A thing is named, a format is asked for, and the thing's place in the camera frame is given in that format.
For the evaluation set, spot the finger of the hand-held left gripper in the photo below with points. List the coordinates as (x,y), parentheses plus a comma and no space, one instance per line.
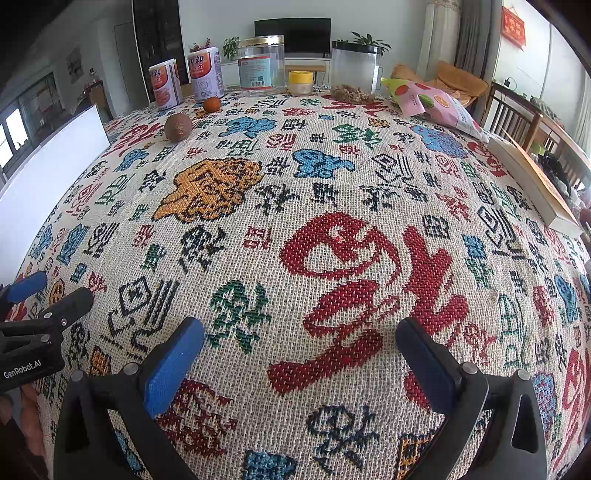
(64,305)
(27,286)

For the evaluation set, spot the small brown sweet potato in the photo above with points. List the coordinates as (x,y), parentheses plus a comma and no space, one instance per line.
(178,127)

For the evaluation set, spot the clear jar black lid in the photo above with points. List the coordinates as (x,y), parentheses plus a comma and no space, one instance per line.
(355,67)

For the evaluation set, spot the grey curtain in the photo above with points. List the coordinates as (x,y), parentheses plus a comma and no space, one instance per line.
(471,34)

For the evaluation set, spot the purple label tin can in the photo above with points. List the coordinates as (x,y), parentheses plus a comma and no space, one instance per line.
(205,74)

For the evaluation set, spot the black television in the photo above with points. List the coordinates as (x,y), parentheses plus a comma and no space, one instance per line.
(292,34)

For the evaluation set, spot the orange tangerine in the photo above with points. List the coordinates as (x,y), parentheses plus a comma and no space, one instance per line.
(211,105)

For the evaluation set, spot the dark display cabinet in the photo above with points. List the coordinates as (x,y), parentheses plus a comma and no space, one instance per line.
(157,32)

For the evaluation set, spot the red label tin can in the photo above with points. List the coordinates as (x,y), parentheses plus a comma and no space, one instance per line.
(164,85)

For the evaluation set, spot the green potted plant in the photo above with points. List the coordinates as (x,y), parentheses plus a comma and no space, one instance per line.
(231,47)

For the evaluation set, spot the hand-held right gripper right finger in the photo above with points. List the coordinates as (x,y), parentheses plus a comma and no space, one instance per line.
(427,369)

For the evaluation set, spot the orange cloth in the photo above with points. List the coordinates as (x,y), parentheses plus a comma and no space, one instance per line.
(445,78)

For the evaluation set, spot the small yellow lid jar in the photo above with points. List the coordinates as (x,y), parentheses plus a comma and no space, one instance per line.
(300,83)

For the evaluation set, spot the wooden chair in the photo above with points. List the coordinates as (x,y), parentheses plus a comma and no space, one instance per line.
(510,115)

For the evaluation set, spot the white book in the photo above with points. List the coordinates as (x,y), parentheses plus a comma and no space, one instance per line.
(535,184)

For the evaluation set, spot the red wall hanging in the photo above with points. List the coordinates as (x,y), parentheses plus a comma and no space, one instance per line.
(513,25)

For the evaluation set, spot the colourful snack bag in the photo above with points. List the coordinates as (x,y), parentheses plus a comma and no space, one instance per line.
(434,105)

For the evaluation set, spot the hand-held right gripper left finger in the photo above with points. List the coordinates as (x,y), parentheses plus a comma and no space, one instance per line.
(173,369)

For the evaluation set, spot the large leafy potted plant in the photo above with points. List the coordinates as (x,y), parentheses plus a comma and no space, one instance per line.
(365,41)

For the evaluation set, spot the clear jar blue label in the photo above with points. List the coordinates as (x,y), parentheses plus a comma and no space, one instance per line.
(261,62)

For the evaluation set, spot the printed woven tablecloth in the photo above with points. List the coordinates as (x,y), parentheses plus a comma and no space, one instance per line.
(323,258)

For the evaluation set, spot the pile of nuts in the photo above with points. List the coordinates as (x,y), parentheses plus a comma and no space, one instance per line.
(353,92)

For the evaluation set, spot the red flower plant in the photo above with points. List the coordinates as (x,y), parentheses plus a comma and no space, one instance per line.
(198,46)

